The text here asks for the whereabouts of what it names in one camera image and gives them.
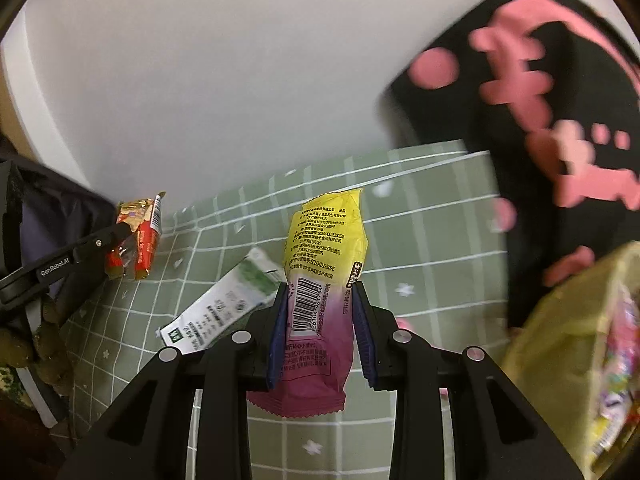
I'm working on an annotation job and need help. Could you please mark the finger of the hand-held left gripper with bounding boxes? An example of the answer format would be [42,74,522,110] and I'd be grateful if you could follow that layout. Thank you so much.
[0,222,135,321]

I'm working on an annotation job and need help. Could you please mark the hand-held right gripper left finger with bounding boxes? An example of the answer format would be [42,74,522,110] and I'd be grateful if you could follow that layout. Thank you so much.
[57,282,291,480]

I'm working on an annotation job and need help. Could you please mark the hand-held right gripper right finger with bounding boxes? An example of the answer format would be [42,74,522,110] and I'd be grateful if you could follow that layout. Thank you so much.
[350,280,586,480]

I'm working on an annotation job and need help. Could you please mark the red gold snack wrapper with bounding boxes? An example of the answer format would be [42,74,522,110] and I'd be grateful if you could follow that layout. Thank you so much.
[104,191,166,282]

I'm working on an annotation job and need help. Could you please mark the yellow and pink snack packet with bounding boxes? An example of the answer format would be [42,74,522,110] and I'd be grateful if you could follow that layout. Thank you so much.
[247,187,371,418]

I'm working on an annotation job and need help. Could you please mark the yellow-green plastic bag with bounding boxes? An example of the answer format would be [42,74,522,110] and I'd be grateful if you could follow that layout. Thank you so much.
[500,242,640,478]

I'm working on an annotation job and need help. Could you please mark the pink cartoon snack packet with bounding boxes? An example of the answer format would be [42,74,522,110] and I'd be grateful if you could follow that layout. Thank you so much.
[587,280,640,466]

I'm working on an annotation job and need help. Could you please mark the black bag with pink print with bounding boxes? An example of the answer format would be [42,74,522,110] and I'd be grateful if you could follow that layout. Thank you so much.
[382,0,640,331]

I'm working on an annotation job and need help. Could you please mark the person's left hand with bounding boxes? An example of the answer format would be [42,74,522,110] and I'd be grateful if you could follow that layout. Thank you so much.
[0,295,76,401]

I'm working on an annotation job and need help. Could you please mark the white green packet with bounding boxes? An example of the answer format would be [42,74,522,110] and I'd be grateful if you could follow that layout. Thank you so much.
[156,246,281,356]

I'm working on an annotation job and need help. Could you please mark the green checked table mat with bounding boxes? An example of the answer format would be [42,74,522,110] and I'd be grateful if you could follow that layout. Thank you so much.
[60,140,511,480]

